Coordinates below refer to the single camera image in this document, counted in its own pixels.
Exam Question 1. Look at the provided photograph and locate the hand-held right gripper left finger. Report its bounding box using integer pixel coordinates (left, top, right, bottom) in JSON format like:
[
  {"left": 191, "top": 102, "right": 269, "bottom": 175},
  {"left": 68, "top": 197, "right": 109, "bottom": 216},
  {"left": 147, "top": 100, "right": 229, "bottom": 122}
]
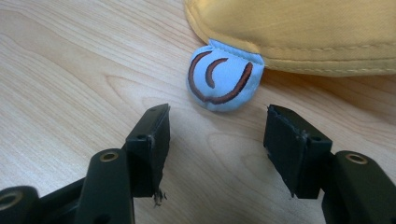
[{"left": 124, "top": 103, "right": 172, "bottom": 207}]

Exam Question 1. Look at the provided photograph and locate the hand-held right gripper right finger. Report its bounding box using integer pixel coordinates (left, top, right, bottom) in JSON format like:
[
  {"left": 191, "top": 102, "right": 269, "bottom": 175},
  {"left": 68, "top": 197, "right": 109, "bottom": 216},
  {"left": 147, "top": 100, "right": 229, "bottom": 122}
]
[{"left": 262, "top": 104, "right": 333, "bottom": 200}]

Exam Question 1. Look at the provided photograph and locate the yellow cloth hat with blue ear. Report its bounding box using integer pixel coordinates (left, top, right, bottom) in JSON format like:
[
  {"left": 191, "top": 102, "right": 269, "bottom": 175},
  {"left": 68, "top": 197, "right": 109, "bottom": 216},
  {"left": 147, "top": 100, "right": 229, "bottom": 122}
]
[{"left": 183, "top": 0, "right": 396, "bottom": 113}]

